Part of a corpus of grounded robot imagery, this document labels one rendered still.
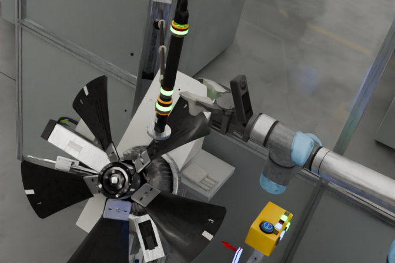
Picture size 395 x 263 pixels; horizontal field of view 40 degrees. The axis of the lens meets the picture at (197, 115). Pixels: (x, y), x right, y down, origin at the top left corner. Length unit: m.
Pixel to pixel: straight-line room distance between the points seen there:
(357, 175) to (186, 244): 0.56
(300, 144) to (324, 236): 1.20
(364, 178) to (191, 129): 0.56
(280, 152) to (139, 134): 0.80
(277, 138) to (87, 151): 0.85
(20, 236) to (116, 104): 0.93
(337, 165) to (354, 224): 0.95
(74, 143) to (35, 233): 1.23
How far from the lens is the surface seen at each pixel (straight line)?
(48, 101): 3.09
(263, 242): 1.96
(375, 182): 1.47
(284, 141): 1.37
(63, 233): 3.19
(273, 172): 1.42
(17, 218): 3.26
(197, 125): 1.71
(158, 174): 1.89
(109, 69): 2.65
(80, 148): 2.02
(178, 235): 1.72
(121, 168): 1.77
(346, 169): 1.48
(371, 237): 2.43
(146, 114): 2.05
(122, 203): 1.83
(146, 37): 2.23
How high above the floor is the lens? 2.49
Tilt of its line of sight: 37 degrees down
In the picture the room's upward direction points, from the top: 14 degrees clockwise
